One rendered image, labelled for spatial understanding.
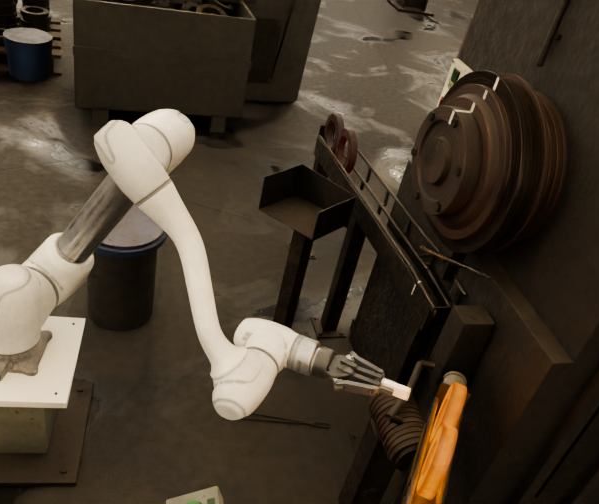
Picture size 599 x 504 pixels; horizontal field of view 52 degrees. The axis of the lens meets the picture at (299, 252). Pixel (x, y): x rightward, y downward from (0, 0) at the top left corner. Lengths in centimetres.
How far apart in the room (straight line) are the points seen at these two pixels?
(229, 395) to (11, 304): 68
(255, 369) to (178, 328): 117
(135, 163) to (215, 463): 112
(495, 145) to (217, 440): 133
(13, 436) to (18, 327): 42
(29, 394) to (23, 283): 30
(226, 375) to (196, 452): 80
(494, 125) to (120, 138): 86
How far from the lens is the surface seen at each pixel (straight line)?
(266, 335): 151
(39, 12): 502
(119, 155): 142
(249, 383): 140
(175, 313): 262
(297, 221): 219
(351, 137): 253
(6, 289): 177
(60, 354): 195
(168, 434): 221
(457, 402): 146
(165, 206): 143
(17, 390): 186
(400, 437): 169
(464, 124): 155
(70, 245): 183
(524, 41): 182
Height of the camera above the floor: 176
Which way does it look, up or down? 35 degrees down
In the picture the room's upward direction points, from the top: 14 degrees clockwise
